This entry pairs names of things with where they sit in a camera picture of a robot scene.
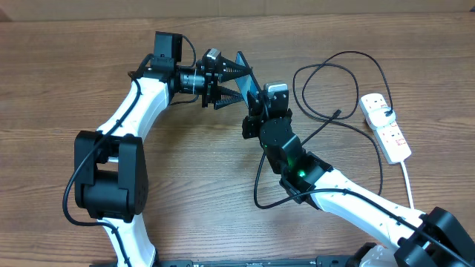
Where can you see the Samsung Galaxy smartphone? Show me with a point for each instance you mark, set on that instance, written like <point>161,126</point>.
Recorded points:
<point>248,83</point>

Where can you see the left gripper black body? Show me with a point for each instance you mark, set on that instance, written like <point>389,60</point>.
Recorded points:
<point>211,78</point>

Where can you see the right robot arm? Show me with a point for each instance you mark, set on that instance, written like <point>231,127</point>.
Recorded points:
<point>406,237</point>

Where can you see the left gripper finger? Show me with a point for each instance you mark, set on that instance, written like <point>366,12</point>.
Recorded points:
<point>223,97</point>
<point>229,70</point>

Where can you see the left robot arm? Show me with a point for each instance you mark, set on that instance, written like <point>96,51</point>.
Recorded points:
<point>110,178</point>

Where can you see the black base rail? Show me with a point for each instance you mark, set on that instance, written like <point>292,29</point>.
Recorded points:
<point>319,261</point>

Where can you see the white USB charger plug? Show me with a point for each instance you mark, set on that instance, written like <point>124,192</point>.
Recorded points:
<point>380,117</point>

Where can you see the white power strip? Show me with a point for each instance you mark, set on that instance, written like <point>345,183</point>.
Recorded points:
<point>390,138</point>

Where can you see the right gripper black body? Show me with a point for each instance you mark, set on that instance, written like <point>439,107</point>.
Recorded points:
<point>249,127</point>

